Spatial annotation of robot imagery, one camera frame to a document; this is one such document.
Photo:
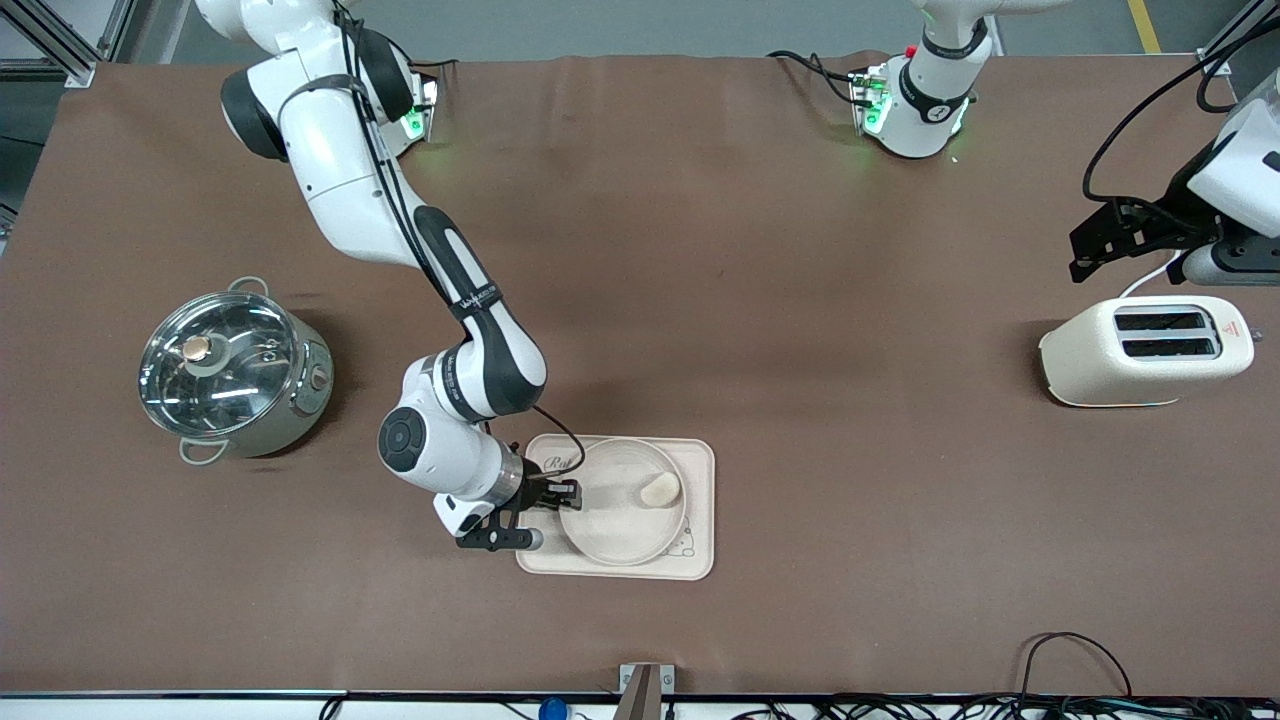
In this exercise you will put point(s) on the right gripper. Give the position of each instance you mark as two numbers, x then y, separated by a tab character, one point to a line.
537	492

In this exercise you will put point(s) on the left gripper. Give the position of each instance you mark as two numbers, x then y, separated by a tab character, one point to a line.
1178	211

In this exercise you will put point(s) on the round beige plate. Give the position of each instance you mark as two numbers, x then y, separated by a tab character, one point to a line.
610	520

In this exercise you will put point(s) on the small pale bun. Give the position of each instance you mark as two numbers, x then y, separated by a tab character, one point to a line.
660	489

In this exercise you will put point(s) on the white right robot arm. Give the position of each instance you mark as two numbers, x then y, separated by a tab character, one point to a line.
340	170

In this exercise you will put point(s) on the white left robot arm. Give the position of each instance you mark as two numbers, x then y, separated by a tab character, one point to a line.
925	100

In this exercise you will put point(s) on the cream two-slot toaster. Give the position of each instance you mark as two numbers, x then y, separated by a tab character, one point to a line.
1110	365

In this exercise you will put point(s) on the beige rabbit print tray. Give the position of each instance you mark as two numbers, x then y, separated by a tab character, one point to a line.
700	560

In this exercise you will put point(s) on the blue round cap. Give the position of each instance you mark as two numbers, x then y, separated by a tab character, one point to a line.
552	710

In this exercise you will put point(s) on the pale green electric pot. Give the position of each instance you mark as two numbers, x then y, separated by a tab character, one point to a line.
305	400

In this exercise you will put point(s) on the glass pot lid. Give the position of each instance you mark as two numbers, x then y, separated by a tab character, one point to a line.
235	380

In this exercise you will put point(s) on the metal table bracket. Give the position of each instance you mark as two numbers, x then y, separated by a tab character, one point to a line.
640	690

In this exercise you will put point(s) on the aluminium frame profile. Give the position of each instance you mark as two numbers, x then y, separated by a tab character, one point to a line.
70	55
1225	45

